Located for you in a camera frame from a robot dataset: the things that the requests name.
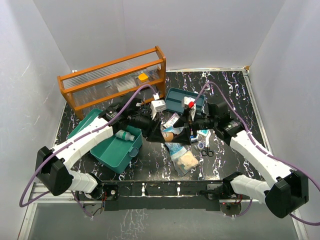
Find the blue white bandage packet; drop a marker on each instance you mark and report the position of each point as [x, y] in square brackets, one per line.
[204, 132]

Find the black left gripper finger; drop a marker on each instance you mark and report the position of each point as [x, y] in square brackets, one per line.
[157, 123]
[151, 135]

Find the brown medicine bottle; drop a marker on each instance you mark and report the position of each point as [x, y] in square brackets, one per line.
[169, 137]

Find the small tape roll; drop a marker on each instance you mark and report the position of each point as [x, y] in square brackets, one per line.
[200, 146]

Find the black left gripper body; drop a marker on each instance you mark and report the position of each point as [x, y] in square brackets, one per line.
[141, 121]

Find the clear bag of gauze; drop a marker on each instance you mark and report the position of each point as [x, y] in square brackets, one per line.
[172, 120]

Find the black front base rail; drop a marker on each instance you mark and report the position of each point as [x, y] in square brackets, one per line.
[119, 195]

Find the clear bag cotton balls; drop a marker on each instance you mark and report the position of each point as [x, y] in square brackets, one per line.
[185, 163]

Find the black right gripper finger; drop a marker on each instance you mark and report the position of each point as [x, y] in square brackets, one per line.
[181, 135]
[183, 119]

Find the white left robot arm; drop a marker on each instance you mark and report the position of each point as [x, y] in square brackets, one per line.
[54, 166]

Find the blue cotton swab packet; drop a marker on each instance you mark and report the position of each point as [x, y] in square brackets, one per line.
[176, 150]

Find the orange wooden shelf rack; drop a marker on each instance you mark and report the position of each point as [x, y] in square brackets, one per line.
[92, 86]

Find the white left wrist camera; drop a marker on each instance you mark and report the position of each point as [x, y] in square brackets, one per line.
[157, 105]

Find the teal medicine kit box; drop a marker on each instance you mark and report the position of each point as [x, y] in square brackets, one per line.
[116, 153]

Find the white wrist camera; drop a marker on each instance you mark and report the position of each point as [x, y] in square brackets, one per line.
[157, 105]
[188, 103]

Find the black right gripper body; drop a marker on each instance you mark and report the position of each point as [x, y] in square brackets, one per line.
[204, 122]

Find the orange block on shelf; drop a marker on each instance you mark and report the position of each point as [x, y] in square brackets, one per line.
[143, 77]

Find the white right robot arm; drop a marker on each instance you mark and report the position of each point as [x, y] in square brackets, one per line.
[282, 189]

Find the white green-labelled bottle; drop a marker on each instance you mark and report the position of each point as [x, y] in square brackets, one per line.
[125, 135]

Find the dark teal divider tray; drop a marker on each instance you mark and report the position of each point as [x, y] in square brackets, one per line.
[174, 98]

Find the black small scissors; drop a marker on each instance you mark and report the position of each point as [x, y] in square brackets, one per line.
[206, 151]

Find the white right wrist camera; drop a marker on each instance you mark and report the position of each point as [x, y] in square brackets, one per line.
[188, 103]

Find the white blue ointment tube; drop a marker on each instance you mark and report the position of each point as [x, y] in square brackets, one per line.
[194, 138]

